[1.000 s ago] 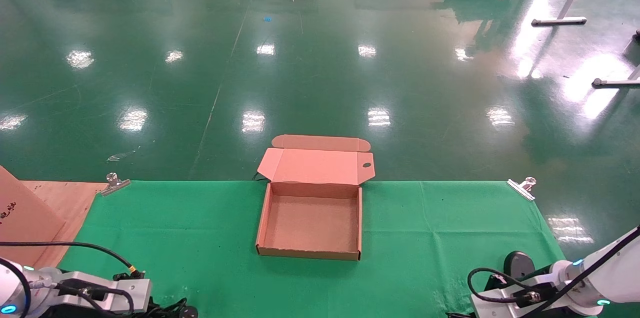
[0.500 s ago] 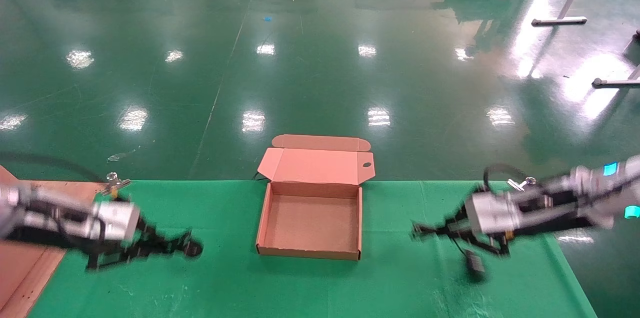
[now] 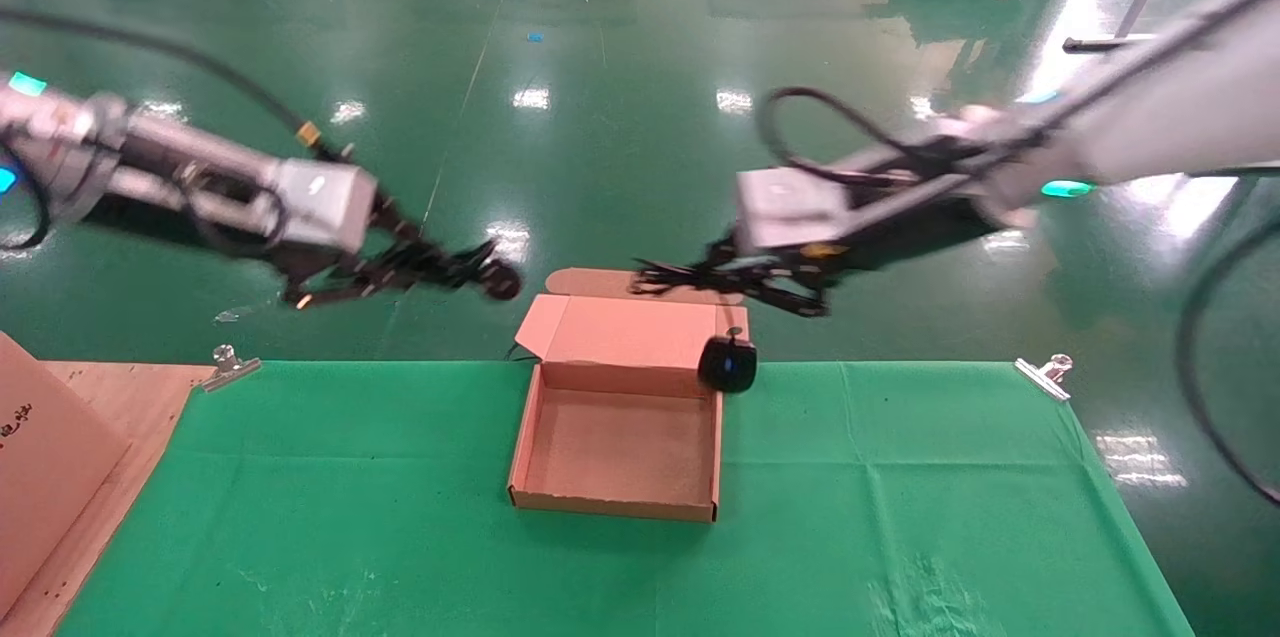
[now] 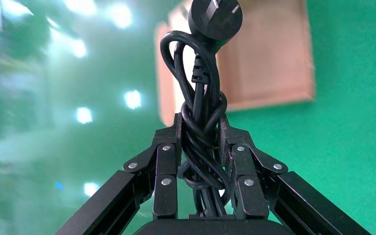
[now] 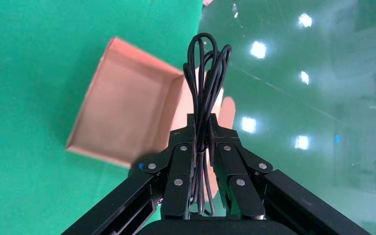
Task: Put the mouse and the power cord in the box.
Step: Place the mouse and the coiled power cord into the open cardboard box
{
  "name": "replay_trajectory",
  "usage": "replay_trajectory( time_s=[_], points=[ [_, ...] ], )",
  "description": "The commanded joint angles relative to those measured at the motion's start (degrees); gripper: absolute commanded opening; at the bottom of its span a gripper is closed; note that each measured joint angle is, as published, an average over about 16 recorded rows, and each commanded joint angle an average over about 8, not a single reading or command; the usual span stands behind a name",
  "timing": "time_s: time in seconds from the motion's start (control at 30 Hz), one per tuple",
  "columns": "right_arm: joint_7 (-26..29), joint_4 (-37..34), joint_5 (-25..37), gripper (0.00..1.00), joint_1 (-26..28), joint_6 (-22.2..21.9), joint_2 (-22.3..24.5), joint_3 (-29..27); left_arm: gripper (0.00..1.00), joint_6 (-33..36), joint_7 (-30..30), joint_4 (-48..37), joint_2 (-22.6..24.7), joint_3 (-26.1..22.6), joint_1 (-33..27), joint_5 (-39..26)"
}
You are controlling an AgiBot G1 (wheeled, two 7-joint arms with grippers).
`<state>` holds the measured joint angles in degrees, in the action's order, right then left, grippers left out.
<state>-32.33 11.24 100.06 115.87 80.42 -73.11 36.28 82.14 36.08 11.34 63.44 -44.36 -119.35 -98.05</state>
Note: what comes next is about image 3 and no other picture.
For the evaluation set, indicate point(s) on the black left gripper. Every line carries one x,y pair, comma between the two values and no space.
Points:
320,262

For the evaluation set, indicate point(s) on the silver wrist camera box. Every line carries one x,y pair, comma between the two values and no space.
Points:
785,207
325,202

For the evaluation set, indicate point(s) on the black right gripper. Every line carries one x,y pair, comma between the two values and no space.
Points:
790,265

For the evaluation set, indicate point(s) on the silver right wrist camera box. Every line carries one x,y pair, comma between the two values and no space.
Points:
785,207

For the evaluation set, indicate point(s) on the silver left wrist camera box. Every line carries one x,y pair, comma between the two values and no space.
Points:
325,202

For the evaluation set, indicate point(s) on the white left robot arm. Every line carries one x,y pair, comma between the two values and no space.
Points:
150,162

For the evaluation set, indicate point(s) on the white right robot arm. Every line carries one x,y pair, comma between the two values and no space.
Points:
1150,117

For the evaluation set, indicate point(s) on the brown carton with black print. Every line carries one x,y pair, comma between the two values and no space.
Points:
50,457

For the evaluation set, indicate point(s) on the silver binder clip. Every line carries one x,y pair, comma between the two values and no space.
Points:
230,372
1042,377

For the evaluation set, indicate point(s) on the open brown cardboard box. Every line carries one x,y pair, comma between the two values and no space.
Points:
620,447

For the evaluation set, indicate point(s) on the clear plastic floor scrap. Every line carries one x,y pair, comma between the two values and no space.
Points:
235,315

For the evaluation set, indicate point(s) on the green tablecloth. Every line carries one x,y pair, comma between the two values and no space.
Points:
400,537

